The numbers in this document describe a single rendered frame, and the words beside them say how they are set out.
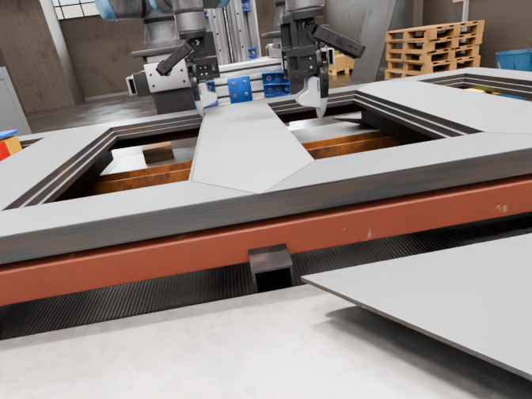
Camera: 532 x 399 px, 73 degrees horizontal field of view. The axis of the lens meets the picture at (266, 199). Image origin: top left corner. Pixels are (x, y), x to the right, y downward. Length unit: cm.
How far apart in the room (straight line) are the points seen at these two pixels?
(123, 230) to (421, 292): 34
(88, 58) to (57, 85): 134
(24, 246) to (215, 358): 27
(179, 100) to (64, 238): 95
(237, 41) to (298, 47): 83
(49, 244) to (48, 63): 1148
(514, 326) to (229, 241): 30
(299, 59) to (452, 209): 41
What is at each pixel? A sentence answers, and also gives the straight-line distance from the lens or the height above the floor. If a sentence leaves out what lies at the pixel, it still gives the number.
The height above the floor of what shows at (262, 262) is 77.
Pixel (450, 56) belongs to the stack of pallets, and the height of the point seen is 47.
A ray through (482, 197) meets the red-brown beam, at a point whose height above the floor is 79.
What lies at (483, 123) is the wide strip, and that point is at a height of 85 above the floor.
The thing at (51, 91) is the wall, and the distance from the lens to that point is 1202.
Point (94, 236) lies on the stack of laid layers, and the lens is 49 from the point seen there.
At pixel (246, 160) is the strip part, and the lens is 57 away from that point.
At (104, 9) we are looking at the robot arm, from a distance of 142.
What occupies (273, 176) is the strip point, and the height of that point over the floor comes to 85.
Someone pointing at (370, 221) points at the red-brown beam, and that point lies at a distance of 50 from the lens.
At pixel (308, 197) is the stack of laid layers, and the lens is 45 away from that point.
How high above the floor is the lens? 102
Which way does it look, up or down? 24 degrees down
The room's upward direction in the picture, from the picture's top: 8 degrees counter-clockwise
